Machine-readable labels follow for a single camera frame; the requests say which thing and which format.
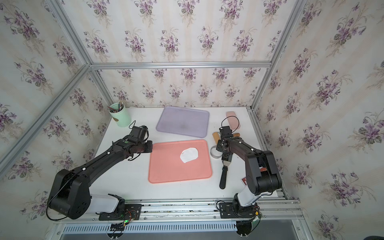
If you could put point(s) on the wooden dough roller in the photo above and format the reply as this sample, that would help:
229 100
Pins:
217 137

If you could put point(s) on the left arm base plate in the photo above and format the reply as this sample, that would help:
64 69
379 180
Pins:
122 211

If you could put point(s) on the black handled metal scraper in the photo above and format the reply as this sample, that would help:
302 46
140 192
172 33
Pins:
226 160

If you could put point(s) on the purple plastic tray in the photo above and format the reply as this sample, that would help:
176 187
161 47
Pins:
184 121

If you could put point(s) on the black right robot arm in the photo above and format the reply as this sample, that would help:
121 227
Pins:
262 174

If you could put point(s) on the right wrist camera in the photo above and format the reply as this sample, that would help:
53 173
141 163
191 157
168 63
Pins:
225 132

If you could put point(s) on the pink plastic tray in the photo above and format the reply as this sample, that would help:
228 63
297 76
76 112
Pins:
166 165

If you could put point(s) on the pink rectangular case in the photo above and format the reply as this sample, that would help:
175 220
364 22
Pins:
233 120

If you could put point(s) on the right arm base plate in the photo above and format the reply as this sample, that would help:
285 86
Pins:
234 210

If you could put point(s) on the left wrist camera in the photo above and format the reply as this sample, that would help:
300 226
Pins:
139 134

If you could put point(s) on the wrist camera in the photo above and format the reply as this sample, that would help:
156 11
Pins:
225 132
139 134

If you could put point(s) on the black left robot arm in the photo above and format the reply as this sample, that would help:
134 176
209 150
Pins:
70 192

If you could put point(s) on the green utensil cup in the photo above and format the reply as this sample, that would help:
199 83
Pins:
120 114

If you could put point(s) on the white dough piece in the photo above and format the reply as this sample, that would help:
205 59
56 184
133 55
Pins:
189 155

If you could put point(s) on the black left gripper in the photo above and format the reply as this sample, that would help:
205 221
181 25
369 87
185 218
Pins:
149 146

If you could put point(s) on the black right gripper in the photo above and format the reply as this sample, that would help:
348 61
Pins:
218 147

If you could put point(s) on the aluminium frame rail front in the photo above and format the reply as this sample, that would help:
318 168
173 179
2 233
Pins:
271 208

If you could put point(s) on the metal ring cutter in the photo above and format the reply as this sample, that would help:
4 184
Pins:
215 153

